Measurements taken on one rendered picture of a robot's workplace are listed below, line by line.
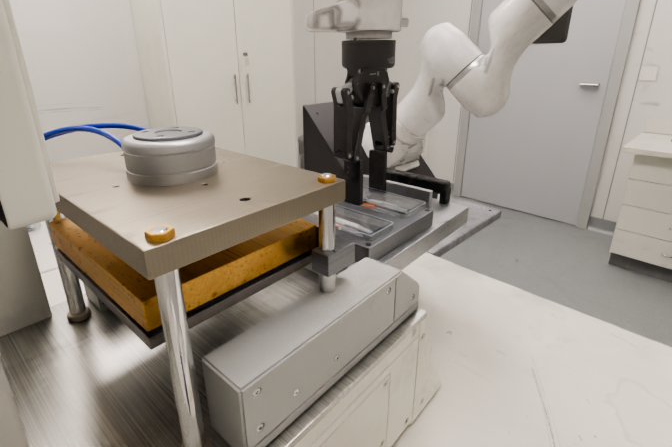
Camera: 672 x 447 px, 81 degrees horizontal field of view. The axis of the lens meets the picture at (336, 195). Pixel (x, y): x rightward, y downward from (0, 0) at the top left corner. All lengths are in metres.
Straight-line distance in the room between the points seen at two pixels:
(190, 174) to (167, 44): 2.33
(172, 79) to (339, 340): 2.41
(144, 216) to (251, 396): 0.15
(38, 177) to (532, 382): 0.67
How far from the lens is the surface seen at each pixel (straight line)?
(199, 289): 0.32
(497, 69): 0.98
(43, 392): 0.47
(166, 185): 0.36
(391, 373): 0.48
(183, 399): 0.32
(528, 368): 0.74
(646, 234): 2.82
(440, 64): 1.00
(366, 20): 0.54
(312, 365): 0.35
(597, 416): 0.71
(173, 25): 2.69
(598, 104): 3.28
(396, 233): 0.52
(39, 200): 0.19
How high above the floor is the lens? 1.21
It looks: 20 degrees down
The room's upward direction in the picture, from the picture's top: straight up
